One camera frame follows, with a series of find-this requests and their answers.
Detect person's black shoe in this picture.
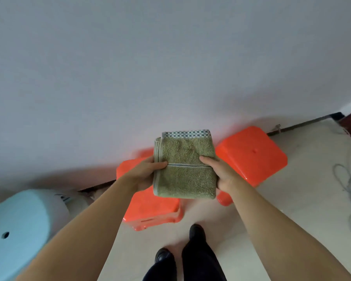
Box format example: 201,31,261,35
154,248,175,264
189,224,207,244

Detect light blue plastic stool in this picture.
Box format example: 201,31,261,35
0,189,71,281

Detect person's left hand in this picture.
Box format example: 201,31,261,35
122,156,168,192

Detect orange plastic stool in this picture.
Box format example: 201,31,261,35
215,126,288,207
116,148,184,232

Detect person's right black shoe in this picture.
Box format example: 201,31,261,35
189,224,207,244

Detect person's left black shoe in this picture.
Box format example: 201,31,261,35
154,248,175,264

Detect person's right hand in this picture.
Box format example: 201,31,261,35
199,156,246,193

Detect person's trouser leg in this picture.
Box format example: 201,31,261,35
142,256,177,281
181,238,227,281

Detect person's left trouser leg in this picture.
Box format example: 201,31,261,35
142,256,177,281

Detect person's left forearm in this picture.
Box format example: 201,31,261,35
16,174,136,281

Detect grey coiled cable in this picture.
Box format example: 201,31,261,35
333,156,351,244

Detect person's right forearm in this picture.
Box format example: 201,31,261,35
224,183,351,281

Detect green towel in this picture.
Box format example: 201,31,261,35
153,129,217,200

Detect person's right trouser leg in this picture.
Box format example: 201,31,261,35
181,238,227,281

